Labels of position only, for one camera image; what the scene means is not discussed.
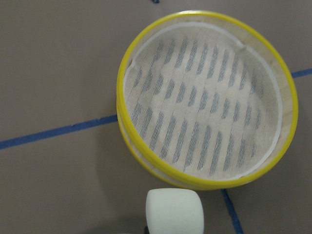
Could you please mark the yellow rimmed steamer basket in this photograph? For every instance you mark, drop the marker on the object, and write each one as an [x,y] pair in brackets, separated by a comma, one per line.
[248,36]

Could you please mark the white steamer liner cloth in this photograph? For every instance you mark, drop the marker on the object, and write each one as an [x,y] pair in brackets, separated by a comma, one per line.
[203,102]

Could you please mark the white steamed bun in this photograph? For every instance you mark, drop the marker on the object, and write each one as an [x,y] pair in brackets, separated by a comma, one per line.
[174,211]

